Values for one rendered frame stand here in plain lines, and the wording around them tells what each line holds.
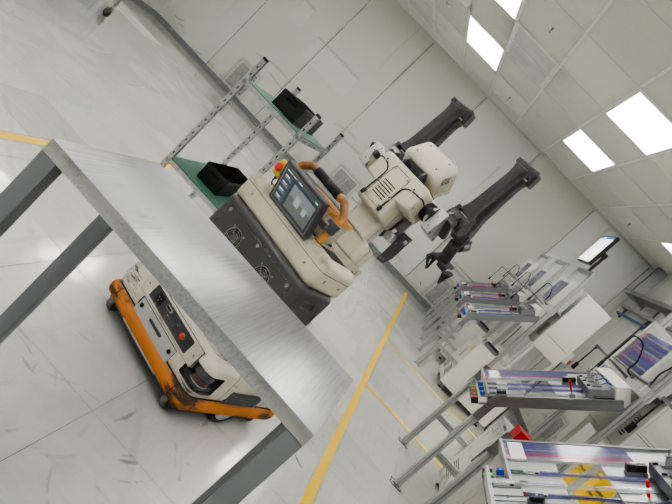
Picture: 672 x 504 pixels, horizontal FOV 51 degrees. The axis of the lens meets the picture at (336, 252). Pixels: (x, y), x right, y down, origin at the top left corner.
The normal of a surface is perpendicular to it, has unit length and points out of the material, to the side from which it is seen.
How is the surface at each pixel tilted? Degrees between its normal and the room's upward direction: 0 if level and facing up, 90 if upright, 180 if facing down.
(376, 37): 90
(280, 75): 90
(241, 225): 90
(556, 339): 90
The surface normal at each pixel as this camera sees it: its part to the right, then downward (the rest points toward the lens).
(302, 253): -0.43, -0.27
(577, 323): -0.15, 0.05
